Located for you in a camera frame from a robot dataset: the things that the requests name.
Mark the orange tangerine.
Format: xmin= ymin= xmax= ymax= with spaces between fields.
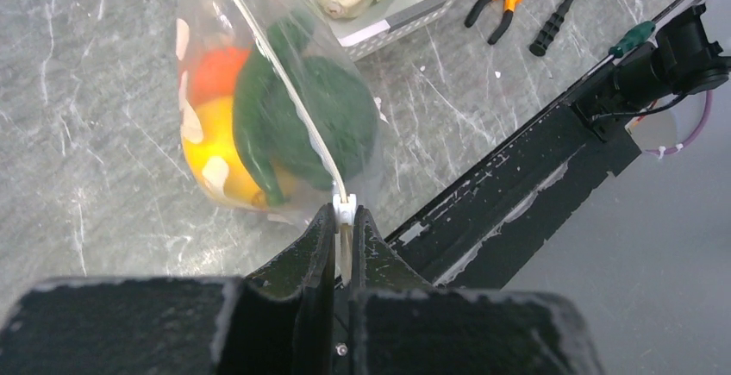
xmin=188 ymin=47 xmax=251 ymax=108

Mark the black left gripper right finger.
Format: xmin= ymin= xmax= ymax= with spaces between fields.
xmin=351 ymin=206 xmax=435 ymax=375

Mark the white perforated plastic basket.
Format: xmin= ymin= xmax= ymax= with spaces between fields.
xmin=310 ymin=0 xmax=456 ymax=60

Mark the dark green avocado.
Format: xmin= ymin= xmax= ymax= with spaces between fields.
xmin=275 ymin=56 xmax=378 ymax=191

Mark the dark green cucumber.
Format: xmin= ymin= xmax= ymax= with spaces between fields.
xmin=233 ymin=10 xmax=313 ymax=207

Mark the yellow lemon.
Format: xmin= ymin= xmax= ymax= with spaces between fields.
xmin=179 ymin=96 xmax=272 ymax=211

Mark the polka dot zip top bag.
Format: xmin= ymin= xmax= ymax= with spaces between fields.
xmin=175 ymin=0 xmax=383 ymax=228

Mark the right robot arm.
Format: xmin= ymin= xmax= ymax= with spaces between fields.
xmin=609 ymin=3 xmax=730 ymax=116

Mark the green handled screwdriver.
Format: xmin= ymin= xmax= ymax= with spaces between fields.
xmin=597 ymin=21 xmax=656 ymax=67

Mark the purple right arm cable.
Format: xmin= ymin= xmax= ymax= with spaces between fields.
xmin=645 ymin=0 xmax=731 ymax=159

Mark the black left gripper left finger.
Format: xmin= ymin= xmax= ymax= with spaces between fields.
xmin=245 ymin=203 xmax=336 ymax=374

